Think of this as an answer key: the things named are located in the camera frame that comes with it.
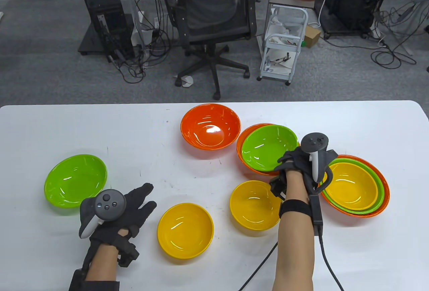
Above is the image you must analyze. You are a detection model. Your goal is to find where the orange plastic bowl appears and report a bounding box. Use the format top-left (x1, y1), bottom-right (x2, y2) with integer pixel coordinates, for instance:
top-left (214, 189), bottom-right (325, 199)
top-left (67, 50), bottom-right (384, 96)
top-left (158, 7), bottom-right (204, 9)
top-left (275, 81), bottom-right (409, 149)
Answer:
top-left (320, 155), bottom-right (390, 218)
top-left (180, 104), bottom-right (242, 151)
top-left (236, 123), bottom-right (289, 176)

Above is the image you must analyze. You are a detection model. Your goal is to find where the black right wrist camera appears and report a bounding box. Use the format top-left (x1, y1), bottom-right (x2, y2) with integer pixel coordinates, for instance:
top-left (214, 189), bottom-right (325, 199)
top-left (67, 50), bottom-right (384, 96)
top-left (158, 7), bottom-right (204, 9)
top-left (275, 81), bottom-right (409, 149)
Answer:
top-left (269, 175), bottom-right (287, 201)

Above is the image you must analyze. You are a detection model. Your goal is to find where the black right wrist strap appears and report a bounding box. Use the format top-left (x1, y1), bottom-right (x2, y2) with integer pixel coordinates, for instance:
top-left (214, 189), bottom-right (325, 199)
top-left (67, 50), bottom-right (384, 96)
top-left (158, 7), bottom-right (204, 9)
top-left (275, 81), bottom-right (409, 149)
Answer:
top-left (279, 199), bottom-right (310, 219)

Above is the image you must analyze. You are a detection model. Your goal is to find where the black cable adapter box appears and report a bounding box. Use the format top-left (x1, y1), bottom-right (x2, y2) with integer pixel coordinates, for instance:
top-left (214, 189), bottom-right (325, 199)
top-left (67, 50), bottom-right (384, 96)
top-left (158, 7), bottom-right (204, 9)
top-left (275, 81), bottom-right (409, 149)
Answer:
top-left (309, 194), bottom-right (323, 227)

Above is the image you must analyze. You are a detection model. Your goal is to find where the grey hand controller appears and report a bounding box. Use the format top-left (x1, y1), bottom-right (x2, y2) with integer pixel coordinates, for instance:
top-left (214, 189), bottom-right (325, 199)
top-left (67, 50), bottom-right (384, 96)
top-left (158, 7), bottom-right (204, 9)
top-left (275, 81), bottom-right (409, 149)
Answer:
top-left (79, 189), bottom-right (127, 239)
top-left (301, 132), bottom-right (338, 195)

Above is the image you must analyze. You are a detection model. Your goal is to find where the person's left hand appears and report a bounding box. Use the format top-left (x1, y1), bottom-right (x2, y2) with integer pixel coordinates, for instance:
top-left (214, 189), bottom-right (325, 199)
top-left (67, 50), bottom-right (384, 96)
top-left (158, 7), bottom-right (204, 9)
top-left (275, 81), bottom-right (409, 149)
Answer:
top-left (80, 183), bottom-right (157, 246)

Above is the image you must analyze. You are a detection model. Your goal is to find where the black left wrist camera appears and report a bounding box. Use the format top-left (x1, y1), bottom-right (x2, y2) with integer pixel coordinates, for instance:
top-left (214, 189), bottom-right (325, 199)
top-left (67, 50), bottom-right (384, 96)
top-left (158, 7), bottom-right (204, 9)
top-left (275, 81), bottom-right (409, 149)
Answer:
top-left (116, 229), bottom-right (140, 268)

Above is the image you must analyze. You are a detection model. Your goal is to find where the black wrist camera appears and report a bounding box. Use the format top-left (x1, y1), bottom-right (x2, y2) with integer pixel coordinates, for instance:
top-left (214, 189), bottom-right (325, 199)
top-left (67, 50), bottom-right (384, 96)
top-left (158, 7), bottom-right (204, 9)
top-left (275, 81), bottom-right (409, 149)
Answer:
top-left (116, 229), bottom-right (140, 268)
top-left (269, 175), bottom-right (287, 201)

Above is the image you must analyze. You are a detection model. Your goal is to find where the black left wrist strap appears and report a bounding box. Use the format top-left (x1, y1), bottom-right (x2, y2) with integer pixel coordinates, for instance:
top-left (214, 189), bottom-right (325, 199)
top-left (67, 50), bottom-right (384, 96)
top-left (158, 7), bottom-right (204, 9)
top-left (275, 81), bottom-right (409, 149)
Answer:
top-left (69, 269), bottom-right (120, 291)

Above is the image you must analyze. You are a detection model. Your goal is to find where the green plastic bowl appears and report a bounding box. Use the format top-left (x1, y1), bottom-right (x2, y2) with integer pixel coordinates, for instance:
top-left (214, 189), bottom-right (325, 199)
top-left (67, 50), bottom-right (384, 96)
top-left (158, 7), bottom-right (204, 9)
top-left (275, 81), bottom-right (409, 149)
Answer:
top-left (241, 125), bottom-right (299, 172)
top-left (320, 158), bottom-right (385, 214)
top-left (44, 154), bottom-right (108, 208)

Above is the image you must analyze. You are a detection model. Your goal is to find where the person's right hand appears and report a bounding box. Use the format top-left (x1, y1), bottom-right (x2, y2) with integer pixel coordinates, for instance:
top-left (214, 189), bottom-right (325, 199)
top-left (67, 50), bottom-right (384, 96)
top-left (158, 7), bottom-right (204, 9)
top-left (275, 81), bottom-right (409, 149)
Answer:
top-left (273, 148), bottom-right (338, 197)

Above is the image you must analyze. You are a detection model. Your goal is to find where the yellow plastic bowl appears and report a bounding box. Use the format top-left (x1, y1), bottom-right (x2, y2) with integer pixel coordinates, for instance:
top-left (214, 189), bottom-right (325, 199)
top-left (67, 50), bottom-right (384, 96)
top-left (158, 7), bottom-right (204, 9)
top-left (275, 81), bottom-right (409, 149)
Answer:
top-left (323, 163), bottom-right (370, 211)
top-left (230, 180), bottom-right (284, 231)
top-left (157, 203), bottom-right (215, 260)

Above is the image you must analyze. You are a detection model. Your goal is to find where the cardboard box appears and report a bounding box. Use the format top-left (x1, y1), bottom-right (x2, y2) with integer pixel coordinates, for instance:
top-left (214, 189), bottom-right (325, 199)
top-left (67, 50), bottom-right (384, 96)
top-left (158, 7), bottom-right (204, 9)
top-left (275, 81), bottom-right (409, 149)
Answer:
top-left (303, 24), bottom-right (322, 48)

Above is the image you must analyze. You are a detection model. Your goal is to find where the tangle of black floor cables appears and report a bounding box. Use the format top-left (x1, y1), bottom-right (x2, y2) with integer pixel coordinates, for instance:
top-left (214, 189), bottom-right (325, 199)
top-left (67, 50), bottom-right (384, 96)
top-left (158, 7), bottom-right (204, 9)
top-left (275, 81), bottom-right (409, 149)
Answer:
top-left (111, 0), bottom-right (175, 84)

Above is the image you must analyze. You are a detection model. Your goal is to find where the person's right forearm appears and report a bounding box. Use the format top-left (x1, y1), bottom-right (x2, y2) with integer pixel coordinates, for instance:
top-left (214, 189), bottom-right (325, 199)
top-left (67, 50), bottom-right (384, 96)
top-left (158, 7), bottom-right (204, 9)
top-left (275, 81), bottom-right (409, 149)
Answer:
top-left (272, 171), bottom-right (315, 291)

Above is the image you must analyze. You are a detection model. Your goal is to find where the person's left forearm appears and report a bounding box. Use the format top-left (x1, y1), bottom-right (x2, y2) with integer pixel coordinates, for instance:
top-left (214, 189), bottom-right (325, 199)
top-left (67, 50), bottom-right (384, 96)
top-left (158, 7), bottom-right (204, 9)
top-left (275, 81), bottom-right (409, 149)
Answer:
top-left (69, 229), bottom-right (129, 291)

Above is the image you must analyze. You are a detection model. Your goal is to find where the white rolling cart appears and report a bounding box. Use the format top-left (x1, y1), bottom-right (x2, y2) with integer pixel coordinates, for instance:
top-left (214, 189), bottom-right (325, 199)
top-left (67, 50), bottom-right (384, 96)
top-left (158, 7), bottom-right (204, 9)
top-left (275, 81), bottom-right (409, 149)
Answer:
top-left (257, 5), bottom-right (309, 86)

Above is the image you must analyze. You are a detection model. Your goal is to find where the black cable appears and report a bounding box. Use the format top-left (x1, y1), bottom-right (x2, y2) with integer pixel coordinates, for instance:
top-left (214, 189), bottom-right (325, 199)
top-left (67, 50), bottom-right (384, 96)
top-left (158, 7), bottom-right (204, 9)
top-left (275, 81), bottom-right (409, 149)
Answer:
top-left (239, 242), bottom-right (279, 291)
top-left (315, 224), bottom-right (346, 291)

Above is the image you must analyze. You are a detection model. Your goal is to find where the black wrist strap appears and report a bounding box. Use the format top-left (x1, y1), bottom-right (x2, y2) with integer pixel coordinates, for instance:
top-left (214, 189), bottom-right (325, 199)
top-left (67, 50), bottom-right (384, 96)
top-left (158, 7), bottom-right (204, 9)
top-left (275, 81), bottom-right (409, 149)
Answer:
top-left (69, 269), bottom-right (120, 291)
top-left (279, 199), bottom-right (310, 219)

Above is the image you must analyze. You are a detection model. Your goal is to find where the grey right hand controller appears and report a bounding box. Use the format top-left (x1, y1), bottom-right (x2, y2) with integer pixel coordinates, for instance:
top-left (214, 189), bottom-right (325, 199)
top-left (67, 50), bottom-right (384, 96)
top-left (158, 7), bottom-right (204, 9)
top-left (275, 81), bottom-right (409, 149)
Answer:
top-left (301, 132), bottom-right (338, 195)

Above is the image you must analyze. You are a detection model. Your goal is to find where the grey left hand controller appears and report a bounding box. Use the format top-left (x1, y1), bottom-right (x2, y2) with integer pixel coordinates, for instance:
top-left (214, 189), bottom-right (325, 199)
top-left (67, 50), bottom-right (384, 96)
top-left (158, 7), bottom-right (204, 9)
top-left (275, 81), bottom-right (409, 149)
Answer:
top-left (79, 189), bottom-right (127, 239)

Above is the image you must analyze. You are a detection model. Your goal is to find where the black computer tower stand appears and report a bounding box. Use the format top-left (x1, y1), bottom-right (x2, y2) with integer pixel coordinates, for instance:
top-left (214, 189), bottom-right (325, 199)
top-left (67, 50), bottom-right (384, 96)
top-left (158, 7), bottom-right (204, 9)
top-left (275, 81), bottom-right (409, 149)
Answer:
top-left (73, 0), bottom-right (145, 63)

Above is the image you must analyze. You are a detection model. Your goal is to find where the black office chair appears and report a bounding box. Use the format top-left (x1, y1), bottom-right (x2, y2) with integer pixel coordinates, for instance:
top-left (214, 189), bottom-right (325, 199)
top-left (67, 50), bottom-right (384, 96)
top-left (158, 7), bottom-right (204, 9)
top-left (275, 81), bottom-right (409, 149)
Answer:
top-left (160, 0), bottom-right (260, 101)

